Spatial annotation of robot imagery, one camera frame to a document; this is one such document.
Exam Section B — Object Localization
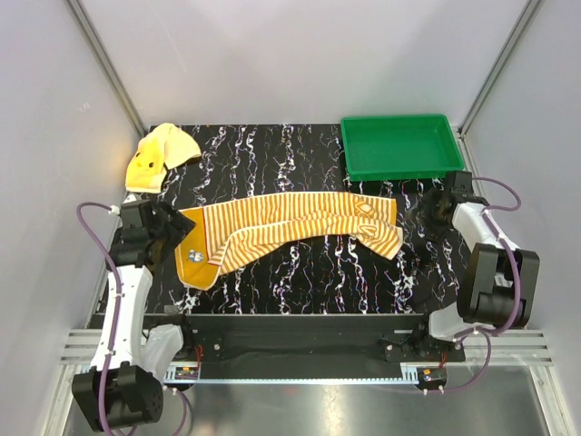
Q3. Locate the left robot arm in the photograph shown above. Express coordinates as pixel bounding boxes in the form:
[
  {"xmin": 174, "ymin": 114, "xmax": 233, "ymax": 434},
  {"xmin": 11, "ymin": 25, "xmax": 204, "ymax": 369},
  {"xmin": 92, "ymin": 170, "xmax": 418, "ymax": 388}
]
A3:
[{"xmin": 72, "ymin": 194, "xmax": 196, "ymax": 435}]

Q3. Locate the left connector box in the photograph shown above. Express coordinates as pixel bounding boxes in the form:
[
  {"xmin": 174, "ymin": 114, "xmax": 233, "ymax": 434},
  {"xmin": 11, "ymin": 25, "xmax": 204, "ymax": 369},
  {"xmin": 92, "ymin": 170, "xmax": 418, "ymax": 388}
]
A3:
[{"xmin": 174, "ymin": 366, "xmax": 200, "ymax": 382}]

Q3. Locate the yellow chick towel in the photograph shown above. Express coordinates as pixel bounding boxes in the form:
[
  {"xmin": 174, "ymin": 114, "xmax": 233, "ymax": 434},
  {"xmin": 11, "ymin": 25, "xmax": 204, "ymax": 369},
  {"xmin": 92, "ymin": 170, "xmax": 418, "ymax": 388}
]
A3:
[{"xmin": 125, "ymin": 123, "xmax": 202, "ymax": 193}]

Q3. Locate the green plastic tray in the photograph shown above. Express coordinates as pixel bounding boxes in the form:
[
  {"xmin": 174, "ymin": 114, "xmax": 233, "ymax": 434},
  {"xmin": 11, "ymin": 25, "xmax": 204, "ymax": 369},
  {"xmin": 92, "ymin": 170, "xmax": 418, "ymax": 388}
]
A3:
[{"xmin": 340, "ymin": 114, "xmax": 464, "ymax": 182}]

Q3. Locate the right connector box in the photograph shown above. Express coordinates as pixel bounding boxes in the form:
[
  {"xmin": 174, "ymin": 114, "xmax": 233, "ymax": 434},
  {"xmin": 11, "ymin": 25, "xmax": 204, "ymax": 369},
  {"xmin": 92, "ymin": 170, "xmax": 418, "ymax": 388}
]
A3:
[{"xmin": 417, "ymin": 367, "xmax": 448, "ymax": 392}]

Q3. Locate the connector box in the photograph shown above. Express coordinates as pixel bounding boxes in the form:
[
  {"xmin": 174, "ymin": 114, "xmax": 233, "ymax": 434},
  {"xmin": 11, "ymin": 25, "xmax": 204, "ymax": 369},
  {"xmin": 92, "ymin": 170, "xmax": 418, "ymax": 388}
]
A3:
[
  {"xmin": 417, "ymin": 367, "xmax": 448, "ymax": 392},
  {"xmin": 174, "ymin": 366, "xmax": 200, "ymax": 382}
]

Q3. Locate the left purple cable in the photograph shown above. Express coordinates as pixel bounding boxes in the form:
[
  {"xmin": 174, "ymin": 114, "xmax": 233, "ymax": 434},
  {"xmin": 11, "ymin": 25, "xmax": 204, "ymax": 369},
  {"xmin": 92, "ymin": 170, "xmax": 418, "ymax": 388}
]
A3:
[{"xmin": 75, "ymin": 202, "xmax": 190, "ymax": 435}]

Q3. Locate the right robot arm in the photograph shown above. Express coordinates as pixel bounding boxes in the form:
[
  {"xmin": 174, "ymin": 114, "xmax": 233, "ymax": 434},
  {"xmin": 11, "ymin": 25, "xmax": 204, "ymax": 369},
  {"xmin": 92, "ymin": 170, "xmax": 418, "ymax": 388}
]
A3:
[{"xmin": 412, "ymin": 171, "xmax": 540, "ymax": 361}]

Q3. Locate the orange striped towel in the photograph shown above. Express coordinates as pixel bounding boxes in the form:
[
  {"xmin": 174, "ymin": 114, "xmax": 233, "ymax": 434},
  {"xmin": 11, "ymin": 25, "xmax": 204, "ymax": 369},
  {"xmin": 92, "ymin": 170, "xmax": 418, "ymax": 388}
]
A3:
[{"xmin": 175, "ymin": 192, "xmax": 403, "ymax": 291}]

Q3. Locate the aluminium frame rail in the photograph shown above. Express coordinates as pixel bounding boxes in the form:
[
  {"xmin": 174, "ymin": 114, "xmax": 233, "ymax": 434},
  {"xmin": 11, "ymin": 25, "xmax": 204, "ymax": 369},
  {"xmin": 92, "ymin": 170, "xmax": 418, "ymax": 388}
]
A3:
[{"xmin": 58, "ymin": 329, "xmax": 557, "ymax": 387}]

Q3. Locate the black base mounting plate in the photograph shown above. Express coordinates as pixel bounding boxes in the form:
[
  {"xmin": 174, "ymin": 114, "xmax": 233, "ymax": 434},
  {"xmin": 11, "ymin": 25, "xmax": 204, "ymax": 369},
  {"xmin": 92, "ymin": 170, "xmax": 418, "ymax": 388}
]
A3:
[{"xmin": 173, "ymin": 314, "xmax": 451, "ymax": 357}]

